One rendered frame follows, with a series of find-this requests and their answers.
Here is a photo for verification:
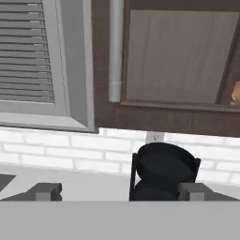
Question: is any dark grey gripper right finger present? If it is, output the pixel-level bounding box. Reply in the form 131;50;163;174
177;182;240;203

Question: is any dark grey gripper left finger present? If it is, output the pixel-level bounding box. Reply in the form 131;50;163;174
1;182;63;203

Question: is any golden bread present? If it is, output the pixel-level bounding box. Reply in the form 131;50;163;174
229;80;240;106

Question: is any brown glass-fronted cabinet door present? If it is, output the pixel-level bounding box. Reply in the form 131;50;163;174
91;0;240;139

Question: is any black two-tier stand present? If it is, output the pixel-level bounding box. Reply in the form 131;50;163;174
128;142;202;202

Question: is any grey range hood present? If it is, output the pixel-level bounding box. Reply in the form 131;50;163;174
0;0;99;134

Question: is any white wall socket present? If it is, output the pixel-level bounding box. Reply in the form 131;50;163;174
145;130;166;143

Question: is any grey bar cabinet handle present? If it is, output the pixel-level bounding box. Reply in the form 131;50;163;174
108;0;125;103

